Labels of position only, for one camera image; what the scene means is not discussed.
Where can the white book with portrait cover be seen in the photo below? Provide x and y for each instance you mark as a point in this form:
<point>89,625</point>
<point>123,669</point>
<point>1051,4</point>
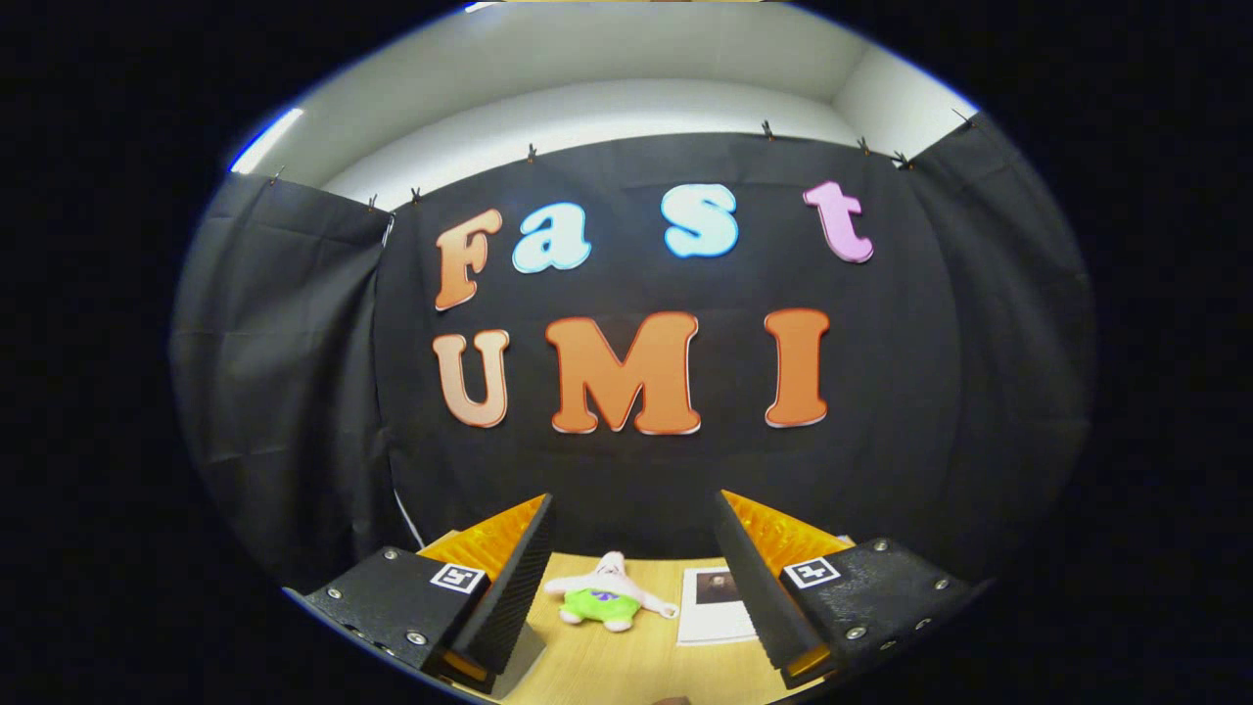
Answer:
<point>710,617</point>

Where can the pink plush toy green shorts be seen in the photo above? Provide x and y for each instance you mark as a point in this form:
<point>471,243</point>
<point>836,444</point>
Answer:
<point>597,607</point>

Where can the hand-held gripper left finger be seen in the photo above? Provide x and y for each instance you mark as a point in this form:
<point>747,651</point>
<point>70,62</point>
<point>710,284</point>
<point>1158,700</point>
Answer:
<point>514,587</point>

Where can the long ceiling light strip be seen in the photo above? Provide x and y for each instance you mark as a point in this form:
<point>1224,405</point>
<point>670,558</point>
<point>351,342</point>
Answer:
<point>266,140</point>

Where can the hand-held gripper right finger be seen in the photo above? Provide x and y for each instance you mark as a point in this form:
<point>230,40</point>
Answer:
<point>759,587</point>

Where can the wide ceiling light panel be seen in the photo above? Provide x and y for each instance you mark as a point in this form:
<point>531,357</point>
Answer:
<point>482,5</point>

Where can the black backdrop cloth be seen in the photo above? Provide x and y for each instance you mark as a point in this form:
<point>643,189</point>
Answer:
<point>685,470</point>

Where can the row of black cloth clips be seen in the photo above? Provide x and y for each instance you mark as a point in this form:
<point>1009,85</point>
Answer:
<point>532,154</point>

